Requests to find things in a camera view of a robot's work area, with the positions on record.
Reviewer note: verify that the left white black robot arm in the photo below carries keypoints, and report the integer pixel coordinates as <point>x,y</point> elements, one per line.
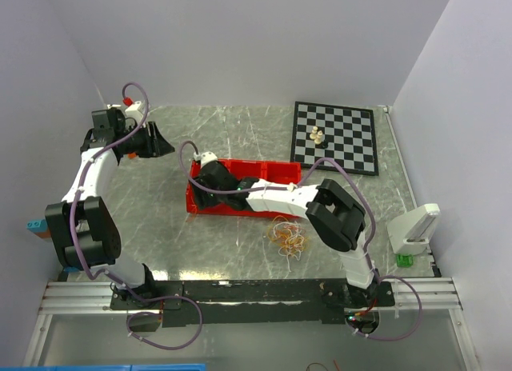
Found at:
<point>81,228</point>

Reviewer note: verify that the blue brown toy block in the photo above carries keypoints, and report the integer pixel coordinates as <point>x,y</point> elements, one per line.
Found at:
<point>39,228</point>

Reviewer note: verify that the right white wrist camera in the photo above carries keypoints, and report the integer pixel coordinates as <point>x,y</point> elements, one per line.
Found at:
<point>205,158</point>

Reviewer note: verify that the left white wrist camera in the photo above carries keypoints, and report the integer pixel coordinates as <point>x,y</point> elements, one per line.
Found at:
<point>135,112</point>

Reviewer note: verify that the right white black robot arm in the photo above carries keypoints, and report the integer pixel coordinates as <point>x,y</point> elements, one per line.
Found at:
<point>337,218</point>

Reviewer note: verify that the cream chess piece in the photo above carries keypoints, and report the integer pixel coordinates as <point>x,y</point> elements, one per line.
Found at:
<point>319,138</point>
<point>314,133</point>

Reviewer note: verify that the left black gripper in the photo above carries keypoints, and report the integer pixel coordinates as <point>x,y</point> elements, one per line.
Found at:
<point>154,145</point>

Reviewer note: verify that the blue plastic bin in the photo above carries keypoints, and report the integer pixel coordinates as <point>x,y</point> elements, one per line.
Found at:
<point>166,367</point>

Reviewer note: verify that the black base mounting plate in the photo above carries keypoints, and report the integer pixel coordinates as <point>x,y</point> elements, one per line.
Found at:
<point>256,301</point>

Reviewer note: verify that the black grey chessboard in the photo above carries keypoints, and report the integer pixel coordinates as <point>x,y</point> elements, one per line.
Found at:
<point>349,132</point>

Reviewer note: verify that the aluminium rail frame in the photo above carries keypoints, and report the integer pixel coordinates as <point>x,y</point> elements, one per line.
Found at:
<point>90,298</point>

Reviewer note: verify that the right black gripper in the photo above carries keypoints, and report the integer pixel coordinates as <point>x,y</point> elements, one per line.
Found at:
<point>207,201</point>

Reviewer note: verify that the red three-compartment tray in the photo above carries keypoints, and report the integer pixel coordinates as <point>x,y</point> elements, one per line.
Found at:
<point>272,171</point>

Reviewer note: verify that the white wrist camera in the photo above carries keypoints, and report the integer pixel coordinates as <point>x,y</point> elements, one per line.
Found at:
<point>205,158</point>
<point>135,112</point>

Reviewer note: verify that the white grey stand device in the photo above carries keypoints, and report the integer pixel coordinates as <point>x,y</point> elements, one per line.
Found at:
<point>411,232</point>

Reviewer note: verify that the green toy block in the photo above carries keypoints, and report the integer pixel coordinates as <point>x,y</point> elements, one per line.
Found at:
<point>404,260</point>

